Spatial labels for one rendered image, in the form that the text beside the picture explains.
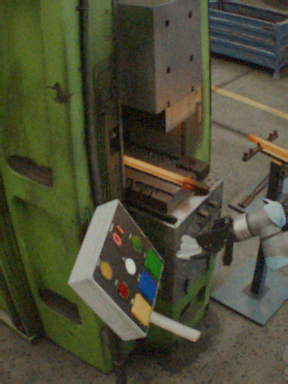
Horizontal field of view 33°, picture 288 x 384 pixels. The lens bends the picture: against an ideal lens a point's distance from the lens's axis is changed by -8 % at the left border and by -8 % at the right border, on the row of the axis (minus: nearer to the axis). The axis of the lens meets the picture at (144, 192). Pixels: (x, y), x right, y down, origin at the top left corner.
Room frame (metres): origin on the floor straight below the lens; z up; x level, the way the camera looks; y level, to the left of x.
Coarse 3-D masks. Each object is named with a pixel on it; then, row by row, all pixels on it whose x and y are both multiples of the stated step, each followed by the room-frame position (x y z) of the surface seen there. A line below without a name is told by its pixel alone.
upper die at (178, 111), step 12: (192, 96) 1.66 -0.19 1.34; (132, 108) 1.60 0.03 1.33; (168, 108) 1.53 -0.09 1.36; (180, 108) 1.59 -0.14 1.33; (192, 108) 1.66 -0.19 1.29; (132, 120) 1.60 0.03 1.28; (144, 120) 1.57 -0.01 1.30; (156, 120) 1.54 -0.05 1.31; (168, 120) 1.53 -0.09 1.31; (180, 120) 1.59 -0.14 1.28
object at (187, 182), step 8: (128, 160) 1.76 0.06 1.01; (136, 160) 1.76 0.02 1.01; (144, 168) 1.71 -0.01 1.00; (152, 168) 1.70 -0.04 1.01; (160, 168) 1.69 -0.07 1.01; (168, 176) 1.64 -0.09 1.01; (176, 176) 1.64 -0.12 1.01; (184, 184) 1.59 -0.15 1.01; (192, 184) 1.58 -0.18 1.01; (200, 184) 1.58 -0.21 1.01; (200, 192) 1.56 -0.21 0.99; (208, 192) 1.55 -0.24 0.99
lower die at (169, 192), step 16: (144, 160) 1.78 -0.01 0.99; (128, 176) 1.68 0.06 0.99; (144, 176) 1.67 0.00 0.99; (160, 176) 1.65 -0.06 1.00; (192, 176) 1.66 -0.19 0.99; (128, 192) 1.62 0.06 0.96; (144, 192) 1.58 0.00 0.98; (160, 192) 1.58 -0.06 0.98; (176, 192) 1.57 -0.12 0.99; (160, 208) 1.53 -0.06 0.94
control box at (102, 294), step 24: (96, 216) 1.22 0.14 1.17; (120, 216) 1.21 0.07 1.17; (96, 240) 1.09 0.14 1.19; (144, 240) 1.22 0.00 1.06; (96, 264) 0.98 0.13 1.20; (120, 264) 1.05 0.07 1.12; (96, 288) 0.92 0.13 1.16; (96, 312) 0.93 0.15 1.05; (120, 312) 0.91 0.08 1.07; (120, 336) 0.91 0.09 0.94
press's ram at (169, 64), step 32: (128, 0) 1.60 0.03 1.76; (160, 0) 1.58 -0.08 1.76; (192, 0) 1.67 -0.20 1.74; (128, 32) 1.53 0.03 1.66; (160, 32) 1.50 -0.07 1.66; (192, 32) 1.66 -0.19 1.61; (128, 64) 1.54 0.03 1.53; (160, 64) 1.50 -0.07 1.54; (192, 64) 1.66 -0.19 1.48; (128, 96) 1.54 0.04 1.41; (160, 96) 1.49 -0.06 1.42
